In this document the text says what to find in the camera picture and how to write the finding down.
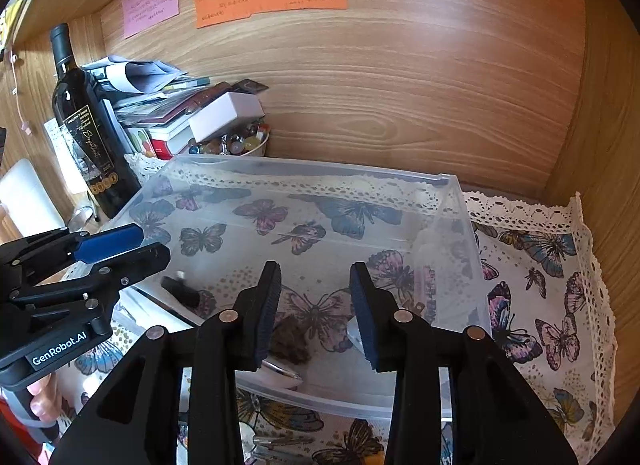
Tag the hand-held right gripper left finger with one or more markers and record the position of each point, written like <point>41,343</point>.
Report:
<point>267,317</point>

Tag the clear plastic container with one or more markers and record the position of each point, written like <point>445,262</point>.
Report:
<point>325,173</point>

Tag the bowl of coloured marbles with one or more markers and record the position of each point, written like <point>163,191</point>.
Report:
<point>240,145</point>

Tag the yellow sticky notes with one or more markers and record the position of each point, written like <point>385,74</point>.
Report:
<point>11,25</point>

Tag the clear drinking glass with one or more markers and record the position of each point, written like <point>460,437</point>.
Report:
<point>82,219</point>

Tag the butterfly print lace cloth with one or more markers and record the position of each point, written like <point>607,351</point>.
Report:
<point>540,295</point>

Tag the white cardboard box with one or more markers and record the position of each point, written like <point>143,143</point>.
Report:
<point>225,115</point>

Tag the shiny metal object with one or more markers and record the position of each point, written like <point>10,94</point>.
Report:
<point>282,372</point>

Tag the small black object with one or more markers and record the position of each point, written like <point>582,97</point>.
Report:
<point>182,291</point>

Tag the person's left hand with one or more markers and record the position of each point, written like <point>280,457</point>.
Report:
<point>44,397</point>

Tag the folded loose papers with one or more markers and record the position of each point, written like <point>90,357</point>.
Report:
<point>135,72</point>

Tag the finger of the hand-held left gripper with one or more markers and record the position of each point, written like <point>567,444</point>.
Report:
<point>107,242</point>
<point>145,260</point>

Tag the pink paper note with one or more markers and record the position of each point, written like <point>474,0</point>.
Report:
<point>150,2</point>

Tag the stack of books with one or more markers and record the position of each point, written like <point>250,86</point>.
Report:
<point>165,117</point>

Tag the brown lumpy object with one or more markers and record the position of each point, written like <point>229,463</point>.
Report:
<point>292,342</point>

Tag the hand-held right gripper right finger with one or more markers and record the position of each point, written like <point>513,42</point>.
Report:
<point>362,317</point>

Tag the dark wine bottle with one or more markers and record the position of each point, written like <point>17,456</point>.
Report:
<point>85,145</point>

